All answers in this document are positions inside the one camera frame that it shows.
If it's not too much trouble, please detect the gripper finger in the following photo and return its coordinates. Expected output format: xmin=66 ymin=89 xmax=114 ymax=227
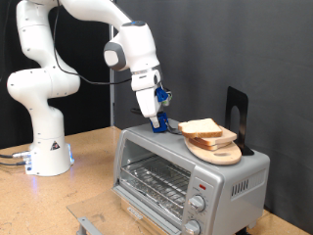
xmin=151 ymin=114 xmax=161 ymax=129

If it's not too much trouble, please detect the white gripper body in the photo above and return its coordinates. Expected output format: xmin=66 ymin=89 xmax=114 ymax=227
xmin=134 ymin=87 xmax=163 ymax=119

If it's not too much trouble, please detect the spatula with blue grip block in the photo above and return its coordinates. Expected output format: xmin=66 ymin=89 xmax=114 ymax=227
xmin=130 ymin=107 xmax=184 ymax=136

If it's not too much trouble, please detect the glass oven door with handle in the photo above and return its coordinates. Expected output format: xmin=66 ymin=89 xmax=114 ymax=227
xmin=67 ymin=187 xmax=184 ymax=235

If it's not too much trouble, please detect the metal oven rack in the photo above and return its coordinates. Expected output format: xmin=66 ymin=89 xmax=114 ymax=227
xmin=120 ymin=155 xmax=192 ymax=217

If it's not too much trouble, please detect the silver oven knob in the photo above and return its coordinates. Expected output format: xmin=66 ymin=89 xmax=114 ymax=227
xmin=184 ymin=219 xmax=201 ymax=235
xmin=189 ymin=195 xmax=206 ymax=213

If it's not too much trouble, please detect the silver toaster oven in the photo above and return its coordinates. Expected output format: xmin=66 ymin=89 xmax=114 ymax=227
xmin=112 ymin=118 xmax=271 ymax=235

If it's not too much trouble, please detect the metal pole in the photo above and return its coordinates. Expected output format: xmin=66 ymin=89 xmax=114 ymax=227
xmin=109 ymin=23 xmax=116 ymax=127

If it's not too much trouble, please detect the wooden cutting board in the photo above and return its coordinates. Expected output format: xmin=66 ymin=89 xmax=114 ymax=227
xmin=183 ymin=135 xmax=243 ymax=166

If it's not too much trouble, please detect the black metal bookend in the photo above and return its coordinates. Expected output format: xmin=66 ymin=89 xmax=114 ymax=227
xmin=224 ymin=86 xmax=255 ymax=157

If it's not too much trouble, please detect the black camera cable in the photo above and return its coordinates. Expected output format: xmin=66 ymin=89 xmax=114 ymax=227
xmin=52 ymin=0 xmax=133 ymax=86

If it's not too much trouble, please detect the black base cable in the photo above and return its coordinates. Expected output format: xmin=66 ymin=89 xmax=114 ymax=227
xmin=0 ymin=160 xmax=28 ymax=167
xmin=0 ymin=151 xmax=32 ymax=160

